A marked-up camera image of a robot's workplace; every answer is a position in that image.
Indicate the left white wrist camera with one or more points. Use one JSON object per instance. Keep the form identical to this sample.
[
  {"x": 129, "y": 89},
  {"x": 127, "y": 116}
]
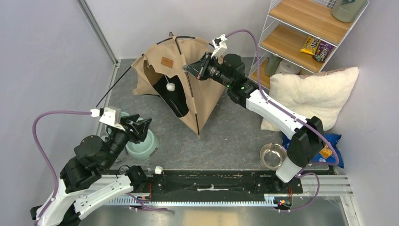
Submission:
[{"x": 109, "y": 116}]

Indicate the green cylinder bottle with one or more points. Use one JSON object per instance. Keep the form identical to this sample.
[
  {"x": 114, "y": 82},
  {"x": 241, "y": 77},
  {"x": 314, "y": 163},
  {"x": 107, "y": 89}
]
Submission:
[{"x": 272, "y": 65}]

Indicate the white wire wooden shelf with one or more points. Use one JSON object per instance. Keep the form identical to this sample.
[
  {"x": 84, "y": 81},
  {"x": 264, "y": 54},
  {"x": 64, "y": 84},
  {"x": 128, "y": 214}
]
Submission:
[{"x": 286, "y": 28}]

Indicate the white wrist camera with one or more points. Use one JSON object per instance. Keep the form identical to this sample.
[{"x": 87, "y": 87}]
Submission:
[
  {"x": 109, "y": 116},
  {"x": 220, "y": 46}
]

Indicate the clear plastic bottle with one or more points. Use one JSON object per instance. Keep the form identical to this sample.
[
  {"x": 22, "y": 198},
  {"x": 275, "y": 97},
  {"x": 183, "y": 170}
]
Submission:
[{"x": 148, "y": 170}]

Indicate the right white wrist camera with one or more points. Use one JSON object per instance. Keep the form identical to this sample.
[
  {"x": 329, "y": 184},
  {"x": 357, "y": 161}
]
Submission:
[{"x": 220, "y": 46}]

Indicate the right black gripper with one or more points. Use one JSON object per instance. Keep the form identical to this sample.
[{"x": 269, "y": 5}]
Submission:
[{"x": 199, "y": 71}]

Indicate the white pompom cat toy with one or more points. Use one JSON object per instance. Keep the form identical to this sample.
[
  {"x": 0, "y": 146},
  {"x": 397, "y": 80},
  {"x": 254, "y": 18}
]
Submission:
[{"x": 170, "y": 87}]

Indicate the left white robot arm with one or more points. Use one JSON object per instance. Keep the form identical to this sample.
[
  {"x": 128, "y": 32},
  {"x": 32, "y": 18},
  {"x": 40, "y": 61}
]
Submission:
[{"x": 68, "y": 205}]

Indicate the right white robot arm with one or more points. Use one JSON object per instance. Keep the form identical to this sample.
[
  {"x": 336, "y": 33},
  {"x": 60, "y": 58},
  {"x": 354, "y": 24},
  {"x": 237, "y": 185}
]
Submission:
[{"x": 306, "y": 134}]

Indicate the long black tent pole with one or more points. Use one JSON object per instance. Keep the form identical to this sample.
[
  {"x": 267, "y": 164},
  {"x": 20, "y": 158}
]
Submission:
[{"x": 189, "y": 51}]

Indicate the stainless steel bowl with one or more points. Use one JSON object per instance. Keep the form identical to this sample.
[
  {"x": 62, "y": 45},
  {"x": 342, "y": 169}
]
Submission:
[{"x": 272, "y": 156}]

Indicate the grey-green jar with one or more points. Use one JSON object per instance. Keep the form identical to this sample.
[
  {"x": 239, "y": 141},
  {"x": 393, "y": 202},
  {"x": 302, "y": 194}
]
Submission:
[{"x": 347, "y": 10}]

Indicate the white toilet paper roll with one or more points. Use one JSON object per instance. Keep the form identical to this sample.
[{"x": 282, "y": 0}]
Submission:
[{"x": 286, "y": 67}]

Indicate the yellow M&M's bag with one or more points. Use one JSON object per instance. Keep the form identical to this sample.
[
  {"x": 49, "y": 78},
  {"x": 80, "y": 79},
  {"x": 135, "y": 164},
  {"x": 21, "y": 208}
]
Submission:
[{"x": 311, "y": 45}]

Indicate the blue Doritos chip bag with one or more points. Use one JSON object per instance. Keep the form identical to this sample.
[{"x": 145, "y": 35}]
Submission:
[{"x": 326, "y": 154}]

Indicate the white fluffy pillow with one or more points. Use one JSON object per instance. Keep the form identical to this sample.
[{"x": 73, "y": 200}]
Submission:
[{"x": 323, "y": 94}]

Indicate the tan fabric pet tent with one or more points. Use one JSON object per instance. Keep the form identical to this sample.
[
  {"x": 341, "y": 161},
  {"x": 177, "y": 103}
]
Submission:
[{"x": 155, "y": 68}]

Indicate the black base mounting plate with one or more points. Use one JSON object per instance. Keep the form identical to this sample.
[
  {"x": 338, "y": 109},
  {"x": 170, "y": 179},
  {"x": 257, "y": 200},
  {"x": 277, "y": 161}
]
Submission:
[{"x": 215, "y": 186}]

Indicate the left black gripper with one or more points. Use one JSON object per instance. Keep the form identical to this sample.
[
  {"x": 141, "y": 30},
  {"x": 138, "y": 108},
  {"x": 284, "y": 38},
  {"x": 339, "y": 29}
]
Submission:
[{"x": 141, "y": 127}]

